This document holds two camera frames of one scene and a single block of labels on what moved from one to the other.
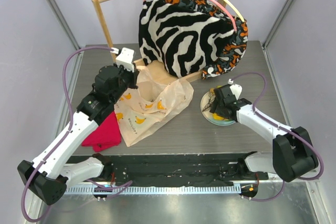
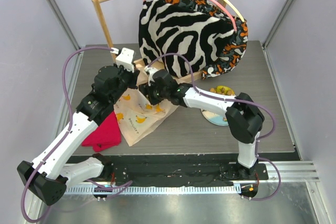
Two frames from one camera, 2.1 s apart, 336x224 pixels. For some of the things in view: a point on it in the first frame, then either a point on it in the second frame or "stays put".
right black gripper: [219, 104] -> [144, 90]
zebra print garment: [185, 43] stays put
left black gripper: [133, 75] stays put
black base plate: [222, 167] stays put
